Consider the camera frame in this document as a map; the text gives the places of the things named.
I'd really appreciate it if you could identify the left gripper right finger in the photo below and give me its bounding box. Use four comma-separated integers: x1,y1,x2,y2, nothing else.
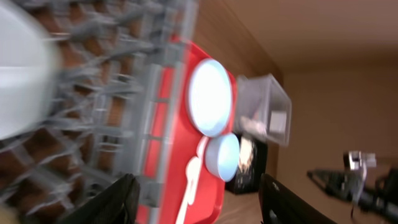
259,173,335,224

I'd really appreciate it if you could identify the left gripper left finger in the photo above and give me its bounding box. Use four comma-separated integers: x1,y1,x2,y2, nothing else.
60,174,140,224

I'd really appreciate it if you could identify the food scraps and rice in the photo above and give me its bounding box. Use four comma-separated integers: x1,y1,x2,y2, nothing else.
238,137,254,173

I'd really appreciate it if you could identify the light blue bowl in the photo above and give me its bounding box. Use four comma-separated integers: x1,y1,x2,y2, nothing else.
205,133,240,182

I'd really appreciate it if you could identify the green bowl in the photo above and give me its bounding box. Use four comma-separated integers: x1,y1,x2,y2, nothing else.
1,1,62,139

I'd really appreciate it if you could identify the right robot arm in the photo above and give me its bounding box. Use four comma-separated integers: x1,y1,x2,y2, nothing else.
307,169,397,223

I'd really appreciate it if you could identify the grey dishwasher rack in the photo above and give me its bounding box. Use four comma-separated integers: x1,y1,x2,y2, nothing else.
1,0,198,223

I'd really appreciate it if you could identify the black tray bin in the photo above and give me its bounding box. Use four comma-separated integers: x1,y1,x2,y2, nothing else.
225,134,268,195

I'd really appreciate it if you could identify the red plastic tray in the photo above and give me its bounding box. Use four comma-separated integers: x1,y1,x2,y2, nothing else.
135,35,239,224

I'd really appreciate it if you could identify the crumpled white tissue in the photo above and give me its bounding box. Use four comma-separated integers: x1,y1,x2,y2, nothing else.
240,116,267,135

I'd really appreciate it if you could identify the white plastic spoon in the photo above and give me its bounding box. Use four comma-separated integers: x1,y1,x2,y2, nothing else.
175,157,201,224

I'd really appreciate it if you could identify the white plastic fork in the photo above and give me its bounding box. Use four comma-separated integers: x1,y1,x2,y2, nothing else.
197,136,209,159

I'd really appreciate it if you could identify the clear plastic bin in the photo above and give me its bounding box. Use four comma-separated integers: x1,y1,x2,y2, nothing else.
233,74,292,146

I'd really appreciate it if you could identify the light blue plate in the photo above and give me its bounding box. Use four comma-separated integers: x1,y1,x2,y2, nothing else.
186,58,233,137

